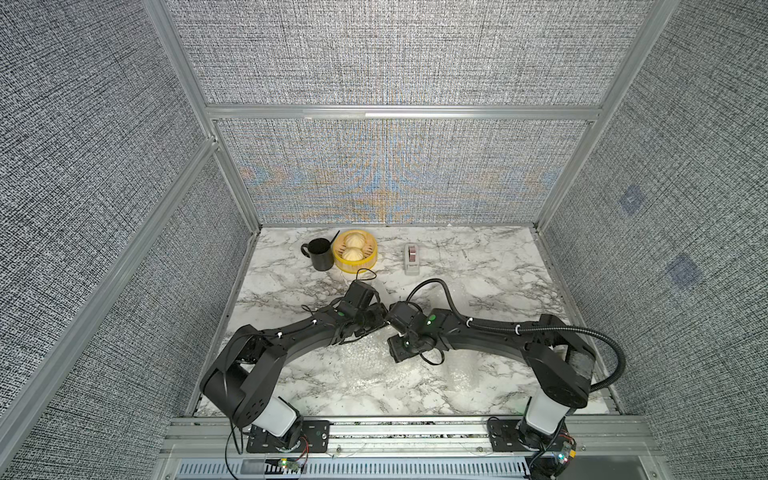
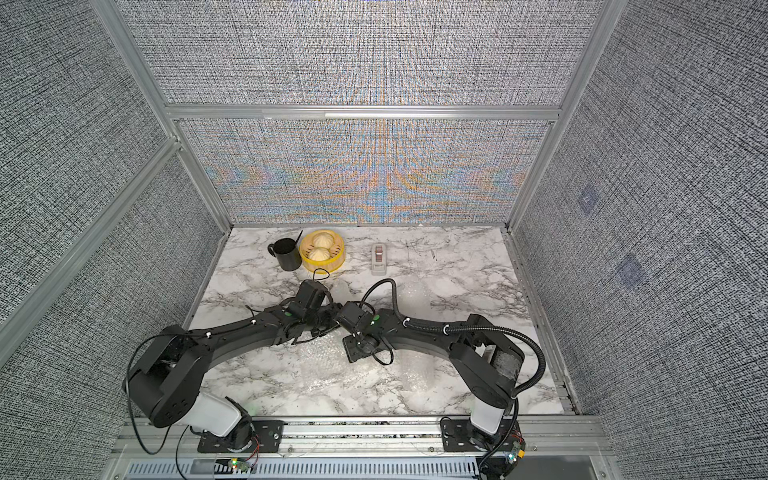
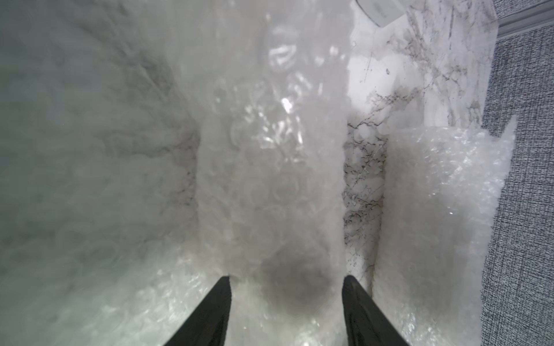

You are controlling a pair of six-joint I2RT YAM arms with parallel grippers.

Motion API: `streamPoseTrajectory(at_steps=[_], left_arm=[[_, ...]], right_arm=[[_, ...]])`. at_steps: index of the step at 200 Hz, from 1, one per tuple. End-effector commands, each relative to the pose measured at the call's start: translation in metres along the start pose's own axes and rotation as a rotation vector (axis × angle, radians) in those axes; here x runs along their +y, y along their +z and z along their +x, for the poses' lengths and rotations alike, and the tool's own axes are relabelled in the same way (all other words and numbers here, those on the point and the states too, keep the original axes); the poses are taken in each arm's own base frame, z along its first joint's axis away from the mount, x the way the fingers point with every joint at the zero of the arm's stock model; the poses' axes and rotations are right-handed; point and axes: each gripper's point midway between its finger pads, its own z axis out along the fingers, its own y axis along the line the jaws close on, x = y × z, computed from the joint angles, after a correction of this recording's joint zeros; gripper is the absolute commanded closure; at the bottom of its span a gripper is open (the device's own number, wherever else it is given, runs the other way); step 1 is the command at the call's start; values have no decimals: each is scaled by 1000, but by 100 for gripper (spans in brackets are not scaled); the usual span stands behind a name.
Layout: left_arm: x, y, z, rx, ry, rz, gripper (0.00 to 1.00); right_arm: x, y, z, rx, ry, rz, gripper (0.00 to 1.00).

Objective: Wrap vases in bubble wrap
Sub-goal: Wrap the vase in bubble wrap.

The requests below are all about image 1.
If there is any aluminium front rail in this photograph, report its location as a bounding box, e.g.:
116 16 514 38
160 415 661 459

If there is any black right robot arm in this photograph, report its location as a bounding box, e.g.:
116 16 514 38
386 301 596 440

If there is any yellow bamboo steamer basket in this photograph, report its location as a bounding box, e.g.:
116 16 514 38
332 229 378 274

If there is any steamed bun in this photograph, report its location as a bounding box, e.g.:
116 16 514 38
344 233 366 250
342 247 366 262

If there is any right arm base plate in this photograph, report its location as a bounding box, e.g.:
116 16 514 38
486 416 577 457

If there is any steamed bun front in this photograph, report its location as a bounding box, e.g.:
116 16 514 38
342 247 366 262

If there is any steamed bun back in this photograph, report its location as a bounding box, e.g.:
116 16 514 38
344 233 366 250

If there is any black mug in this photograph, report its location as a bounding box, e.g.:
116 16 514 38
300 231 340 272

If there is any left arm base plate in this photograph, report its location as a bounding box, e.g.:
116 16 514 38
246 419 331 456

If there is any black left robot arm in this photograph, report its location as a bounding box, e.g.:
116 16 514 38
200 280 387 445

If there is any black corrugated cable conduit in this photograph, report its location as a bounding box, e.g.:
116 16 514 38
405 278 628 394

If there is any grey tape dispenser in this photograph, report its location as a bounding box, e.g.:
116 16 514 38
403 243 420 276

